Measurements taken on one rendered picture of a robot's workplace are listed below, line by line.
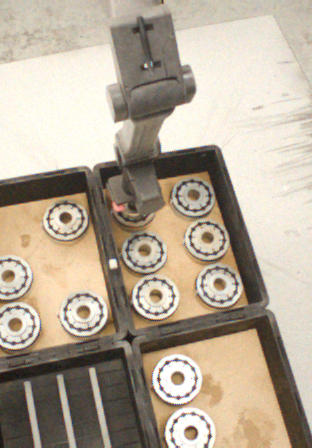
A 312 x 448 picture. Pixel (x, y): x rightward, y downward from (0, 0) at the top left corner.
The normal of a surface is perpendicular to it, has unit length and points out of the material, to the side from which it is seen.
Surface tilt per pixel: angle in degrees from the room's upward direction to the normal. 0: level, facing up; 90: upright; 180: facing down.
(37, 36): 0
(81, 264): 0
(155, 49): 51
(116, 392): 0
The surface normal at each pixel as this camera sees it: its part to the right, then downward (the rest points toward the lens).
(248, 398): 0.08, -0.42
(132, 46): 0.22, 0.43
